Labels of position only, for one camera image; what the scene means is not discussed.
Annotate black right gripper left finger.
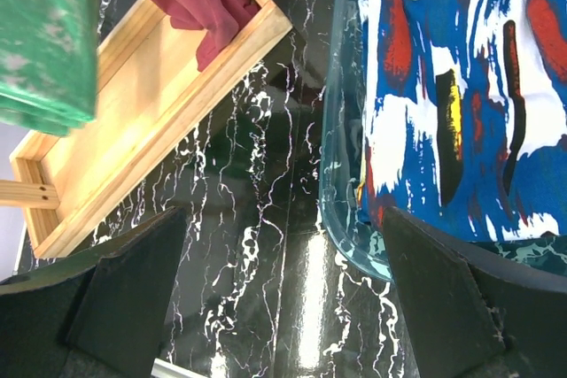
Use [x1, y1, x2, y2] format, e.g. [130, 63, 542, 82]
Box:
[1, 208, 186, 377]

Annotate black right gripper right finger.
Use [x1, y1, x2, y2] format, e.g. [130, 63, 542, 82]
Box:
[383, 207, 566, 377]

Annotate blue patterned trousers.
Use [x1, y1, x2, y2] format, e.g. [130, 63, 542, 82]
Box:
[356, 0, 566, 243]

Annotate green tie-dye trousers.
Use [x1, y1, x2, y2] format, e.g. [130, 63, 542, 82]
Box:
[1, 0, 98, 137]

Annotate wooden clothes rack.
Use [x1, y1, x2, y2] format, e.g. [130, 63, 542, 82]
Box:
[1, 0, 291, 258]

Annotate teal transparent plastic bin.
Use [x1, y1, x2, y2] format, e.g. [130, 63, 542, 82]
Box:
[320, 0, 566, 280]

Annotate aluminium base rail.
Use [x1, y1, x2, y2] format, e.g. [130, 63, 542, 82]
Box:
[151, 359, 192, 378]

